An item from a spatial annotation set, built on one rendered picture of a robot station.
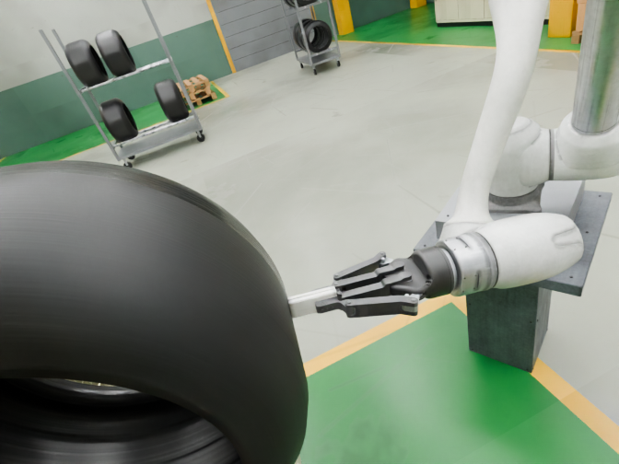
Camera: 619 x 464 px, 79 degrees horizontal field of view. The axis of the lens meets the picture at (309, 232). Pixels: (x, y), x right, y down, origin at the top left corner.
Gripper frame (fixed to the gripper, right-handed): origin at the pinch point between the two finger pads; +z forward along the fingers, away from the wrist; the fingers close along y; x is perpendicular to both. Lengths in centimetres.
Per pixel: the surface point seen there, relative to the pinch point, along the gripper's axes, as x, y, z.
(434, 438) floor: 110, -30, -39
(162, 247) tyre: -19.8, 9.4, 13.7
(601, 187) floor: 87, -132, -202
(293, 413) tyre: 1.5, 15.1, 5.8
